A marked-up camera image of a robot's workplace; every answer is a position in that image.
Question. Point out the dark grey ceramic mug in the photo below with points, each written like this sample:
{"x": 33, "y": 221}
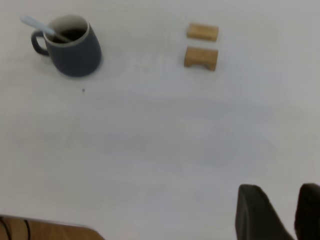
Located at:
{"x": 75, "y": 57}

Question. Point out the rectangular wooden block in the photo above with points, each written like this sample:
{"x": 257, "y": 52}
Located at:
{"x": 202, "y": 32}

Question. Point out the arched wooden block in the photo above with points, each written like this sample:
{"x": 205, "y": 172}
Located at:
{"x": 201, "y": 55}

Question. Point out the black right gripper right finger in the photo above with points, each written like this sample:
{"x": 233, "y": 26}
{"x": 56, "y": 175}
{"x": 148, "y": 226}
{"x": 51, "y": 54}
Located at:
{"x": 310, "y": 212}

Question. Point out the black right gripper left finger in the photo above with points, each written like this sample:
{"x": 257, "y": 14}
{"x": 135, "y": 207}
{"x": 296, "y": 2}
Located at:
{"x": 257, "y": 215}

